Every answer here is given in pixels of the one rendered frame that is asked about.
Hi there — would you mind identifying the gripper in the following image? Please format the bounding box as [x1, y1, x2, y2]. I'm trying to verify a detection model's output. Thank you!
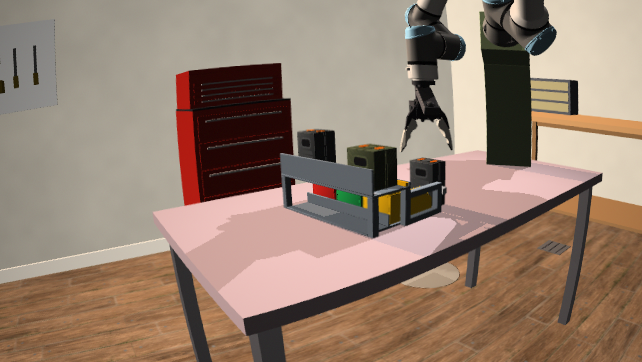
[400, 80, 453, 152]

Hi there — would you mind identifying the yellow bin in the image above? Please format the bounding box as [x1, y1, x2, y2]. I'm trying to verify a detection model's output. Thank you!
[363, 191, 432, 224]

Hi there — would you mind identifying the red open bin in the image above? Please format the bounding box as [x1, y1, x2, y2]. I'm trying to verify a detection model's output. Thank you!
[313, 184, 337, 200]

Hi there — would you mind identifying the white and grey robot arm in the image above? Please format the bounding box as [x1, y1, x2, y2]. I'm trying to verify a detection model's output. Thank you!
[405, 0, 557, 115]

